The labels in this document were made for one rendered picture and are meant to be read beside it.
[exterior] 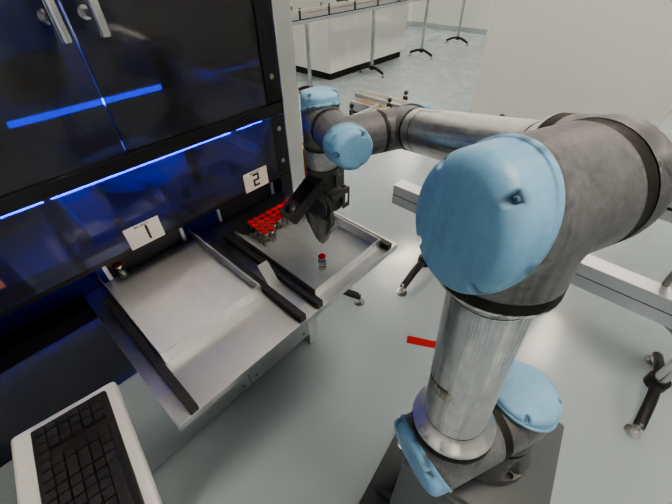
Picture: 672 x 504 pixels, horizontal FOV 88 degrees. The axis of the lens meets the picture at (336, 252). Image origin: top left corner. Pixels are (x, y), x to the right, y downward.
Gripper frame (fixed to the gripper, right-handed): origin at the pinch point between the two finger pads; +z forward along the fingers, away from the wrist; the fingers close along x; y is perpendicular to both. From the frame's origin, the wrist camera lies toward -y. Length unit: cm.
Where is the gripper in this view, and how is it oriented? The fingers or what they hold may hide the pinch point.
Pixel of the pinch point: (319, 240)
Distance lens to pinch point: 87.6
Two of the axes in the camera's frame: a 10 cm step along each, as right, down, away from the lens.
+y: 6.8, -5.0, 5.4
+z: 0.1, 7.5, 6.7
